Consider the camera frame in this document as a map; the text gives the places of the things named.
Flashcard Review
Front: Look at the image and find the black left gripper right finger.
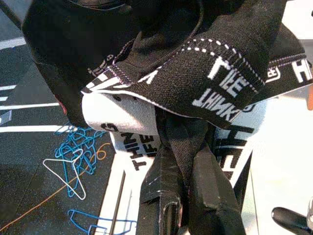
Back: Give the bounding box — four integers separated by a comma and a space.
187, 146, 246, 235

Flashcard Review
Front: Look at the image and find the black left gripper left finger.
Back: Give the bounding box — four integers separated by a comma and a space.
136, 146, 184, 235

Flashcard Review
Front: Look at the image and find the black garment with lettered band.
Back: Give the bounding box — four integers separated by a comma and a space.
22, 0, 313, 194

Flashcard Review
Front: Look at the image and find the blue wire hanger pile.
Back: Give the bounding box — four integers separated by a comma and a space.
54, 124, 108, 199

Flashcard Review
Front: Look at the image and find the white wire hanger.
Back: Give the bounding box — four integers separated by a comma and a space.
43, 148, 87, 201

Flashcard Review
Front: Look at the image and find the orange cable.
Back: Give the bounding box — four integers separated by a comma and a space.
0, 149, 108, 232

